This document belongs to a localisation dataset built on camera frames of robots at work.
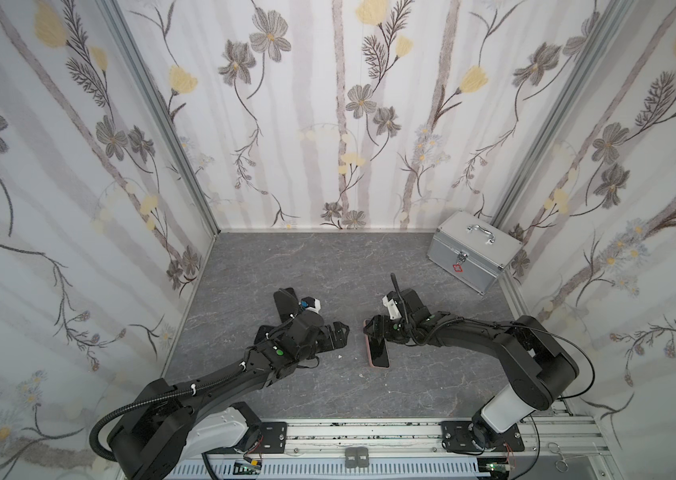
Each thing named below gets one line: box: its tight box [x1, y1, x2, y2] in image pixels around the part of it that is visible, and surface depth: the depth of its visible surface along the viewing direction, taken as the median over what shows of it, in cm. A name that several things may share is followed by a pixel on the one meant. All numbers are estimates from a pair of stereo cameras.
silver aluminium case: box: [426, 211, 523, 296], surface depth 101 cm
